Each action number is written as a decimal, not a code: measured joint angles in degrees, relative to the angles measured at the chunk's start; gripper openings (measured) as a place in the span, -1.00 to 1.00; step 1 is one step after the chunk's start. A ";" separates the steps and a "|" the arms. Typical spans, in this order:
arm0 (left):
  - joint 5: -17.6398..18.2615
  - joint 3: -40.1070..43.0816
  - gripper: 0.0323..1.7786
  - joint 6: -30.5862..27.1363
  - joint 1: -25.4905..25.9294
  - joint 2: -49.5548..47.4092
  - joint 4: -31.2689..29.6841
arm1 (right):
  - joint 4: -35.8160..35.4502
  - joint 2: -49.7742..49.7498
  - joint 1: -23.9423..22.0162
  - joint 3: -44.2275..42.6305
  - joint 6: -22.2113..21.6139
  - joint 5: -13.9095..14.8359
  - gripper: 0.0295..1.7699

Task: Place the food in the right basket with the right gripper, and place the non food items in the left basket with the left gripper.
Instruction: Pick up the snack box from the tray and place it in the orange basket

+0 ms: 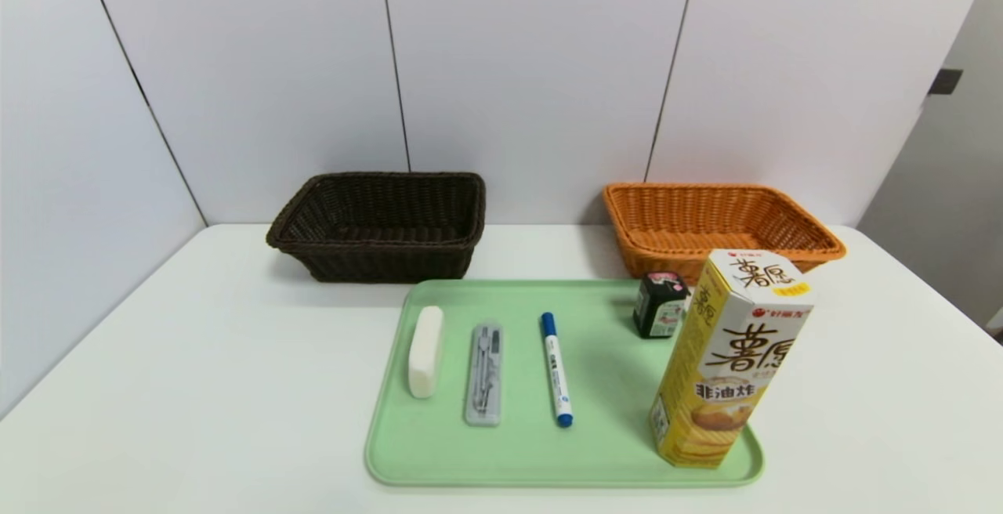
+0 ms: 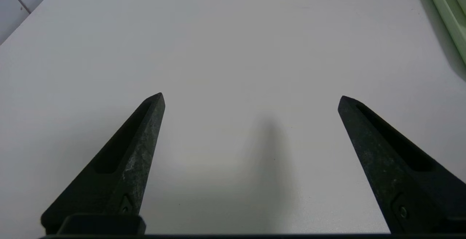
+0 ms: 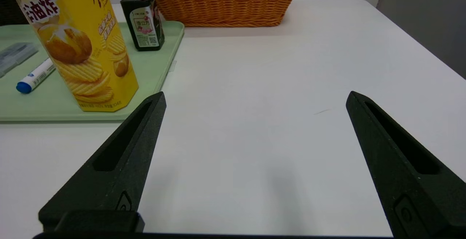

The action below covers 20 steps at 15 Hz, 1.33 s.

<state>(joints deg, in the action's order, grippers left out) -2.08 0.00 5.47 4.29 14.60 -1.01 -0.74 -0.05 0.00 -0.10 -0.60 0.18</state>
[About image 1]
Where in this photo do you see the tall yellow chip box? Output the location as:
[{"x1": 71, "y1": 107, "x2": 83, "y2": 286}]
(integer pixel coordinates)
[{"x1": 649, "y1": 248, "x2": 816, "y2": 469}]

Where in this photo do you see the light green plastic tray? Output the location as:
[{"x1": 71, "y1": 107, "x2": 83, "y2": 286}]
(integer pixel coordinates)
[{"x1": 364, "y1": 278, "x2": 766, "y2": 490}]

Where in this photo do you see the orange wicker basket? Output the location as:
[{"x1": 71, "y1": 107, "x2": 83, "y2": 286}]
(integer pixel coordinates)
[{"x1": 602, "y1": 182, "x2": 847, "y2": 288}]

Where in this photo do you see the small black snack carton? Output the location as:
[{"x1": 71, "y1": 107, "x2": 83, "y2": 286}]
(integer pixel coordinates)
[{"x1": 633, "y1": 270, "x2": 692, "y2": 340}]

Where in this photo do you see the dark brown wicker basket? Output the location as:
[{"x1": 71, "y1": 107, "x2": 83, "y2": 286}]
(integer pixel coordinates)
[{"x1": 265, "y1": 172, "x2": 487, "y2": 284}]

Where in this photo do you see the grey clear compass case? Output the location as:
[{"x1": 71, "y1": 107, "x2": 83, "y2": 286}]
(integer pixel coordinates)
[{"x1": 464, "y1": 323, "x2": 504, "y2": 428}]

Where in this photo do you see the blue white marker pen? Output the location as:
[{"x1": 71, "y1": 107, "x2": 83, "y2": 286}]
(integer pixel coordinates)
[{"x1": 540, "y1": 312, "x2": 574, "y2": 429}]

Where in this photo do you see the white rectangular eraser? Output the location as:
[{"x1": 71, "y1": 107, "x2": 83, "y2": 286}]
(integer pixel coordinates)
[{"x1": 407, "y1": 306, "x2": 444, "y2": 400}]

